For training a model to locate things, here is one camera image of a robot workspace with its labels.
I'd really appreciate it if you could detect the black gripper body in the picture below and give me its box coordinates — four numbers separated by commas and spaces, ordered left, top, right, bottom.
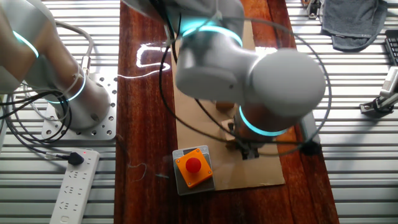
231, 135, 261, 150

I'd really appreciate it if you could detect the brown cardboard sheet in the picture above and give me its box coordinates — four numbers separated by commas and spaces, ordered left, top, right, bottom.
170, 18, 286, 191

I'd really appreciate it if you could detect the orange red emergency stop button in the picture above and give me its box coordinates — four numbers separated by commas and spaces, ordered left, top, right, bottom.
172, 144, 216, 197

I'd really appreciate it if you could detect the red-brown wooden board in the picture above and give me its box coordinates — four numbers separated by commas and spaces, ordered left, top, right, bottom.
113, 0, 340, 224

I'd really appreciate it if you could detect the grey towel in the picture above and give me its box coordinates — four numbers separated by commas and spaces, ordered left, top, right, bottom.
322, 0, 389, 53

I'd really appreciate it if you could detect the black power plug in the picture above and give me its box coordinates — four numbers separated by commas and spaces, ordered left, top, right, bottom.
66, 151, 85, 166

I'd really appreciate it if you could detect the black keyboard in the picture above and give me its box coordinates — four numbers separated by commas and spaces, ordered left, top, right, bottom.
384, 29, 398, 67

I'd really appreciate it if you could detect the white power strip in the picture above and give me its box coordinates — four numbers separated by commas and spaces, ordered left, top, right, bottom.
49, 149, 101, 224

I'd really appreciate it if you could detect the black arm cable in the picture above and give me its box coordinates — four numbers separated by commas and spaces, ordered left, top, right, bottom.
194, 98, 237, 138
157, 18, 240, 146

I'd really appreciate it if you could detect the black round cable connector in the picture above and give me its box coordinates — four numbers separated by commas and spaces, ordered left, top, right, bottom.
301, 139, 323, 157

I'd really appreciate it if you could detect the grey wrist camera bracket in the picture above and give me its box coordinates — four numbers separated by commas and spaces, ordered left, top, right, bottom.
300, 110, 321, 146

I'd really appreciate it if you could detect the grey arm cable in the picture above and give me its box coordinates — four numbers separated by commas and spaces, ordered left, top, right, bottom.
217, 17, 333, 156

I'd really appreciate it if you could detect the metal camera mount rail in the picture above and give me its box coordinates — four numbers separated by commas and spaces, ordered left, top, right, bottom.
359, 92, 398, 119

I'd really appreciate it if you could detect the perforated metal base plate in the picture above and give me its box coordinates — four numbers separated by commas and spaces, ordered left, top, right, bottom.
41, 73, 118, 141

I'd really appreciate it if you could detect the small silver camera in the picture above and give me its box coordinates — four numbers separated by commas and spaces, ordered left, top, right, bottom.
378, 65, 398, 100

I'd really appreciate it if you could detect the grey cable with metal connector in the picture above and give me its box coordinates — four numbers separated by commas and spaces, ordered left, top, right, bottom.
54, 20, 95, 77

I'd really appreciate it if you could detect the black base cable bundle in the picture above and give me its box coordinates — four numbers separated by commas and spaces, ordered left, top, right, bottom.
0, 90, 74, 144

